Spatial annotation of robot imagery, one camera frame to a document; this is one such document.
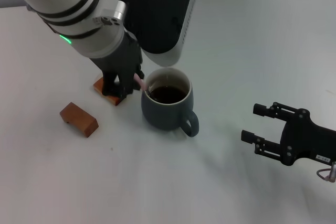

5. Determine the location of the left wrist camera mount bracket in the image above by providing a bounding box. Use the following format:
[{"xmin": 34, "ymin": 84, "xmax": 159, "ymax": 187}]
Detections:
[{"xmin": 91, "ymin": 0, "xmax": 129, "ymax": 29}]

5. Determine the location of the thin right gripper cable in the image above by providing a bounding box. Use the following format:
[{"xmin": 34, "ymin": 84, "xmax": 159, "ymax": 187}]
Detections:
[{"xmin": 316, "ymin": 168, "xmax": 336, "ymax": 183}]

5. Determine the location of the dark coffee liquid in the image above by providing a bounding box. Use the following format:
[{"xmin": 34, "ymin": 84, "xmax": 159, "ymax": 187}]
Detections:
[{"xmin": 147, "ymin": 85, "xmax": 188, "ymax": 104}]

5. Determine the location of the solid rectangular wooden block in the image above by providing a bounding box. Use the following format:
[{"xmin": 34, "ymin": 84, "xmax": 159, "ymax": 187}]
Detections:
[{"xmin": 93, "ymin": 77, "xmax": 124, "ymax": 106}]

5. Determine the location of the dark grey ceramic cup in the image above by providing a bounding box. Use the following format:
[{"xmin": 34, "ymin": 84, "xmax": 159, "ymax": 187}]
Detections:
[{"xmin": 141, "ymin": 68, "xmax": 200, "ymax": 138}]

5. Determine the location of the pink handled metal spoon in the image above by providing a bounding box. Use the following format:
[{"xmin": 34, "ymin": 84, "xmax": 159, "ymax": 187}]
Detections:
[{"xmin": 134, "ymin": 73, "xmax": 153, "ymax": 98}]

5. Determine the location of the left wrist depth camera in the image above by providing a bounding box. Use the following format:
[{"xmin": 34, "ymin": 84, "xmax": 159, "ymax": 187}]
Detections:
[{"xmin": 123, "ymin": 0, "xmax": 199, "ymax": 67}]

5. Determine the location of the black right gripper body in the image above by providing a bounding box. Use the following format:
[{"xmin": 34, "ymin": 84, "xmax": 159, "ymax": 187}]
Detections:
[{"xmin": 279, "ymin": 108, "xmax": 336, "ymax": 167}]

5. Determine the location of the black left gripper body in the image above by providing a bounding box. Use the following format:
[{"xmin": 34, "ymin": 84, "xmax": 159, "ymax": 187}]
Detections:
[{"xmin": 90, "ymin": 31, "xmax": 144, "ymax": 77}]

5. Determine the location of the wooden block with arch notch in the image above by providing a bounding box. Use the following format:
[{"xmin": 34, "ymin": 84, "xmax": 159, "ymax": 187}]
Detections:
[{"xmin": 59, "ymin": 102, "xmax": 99, "ymax": 138}]

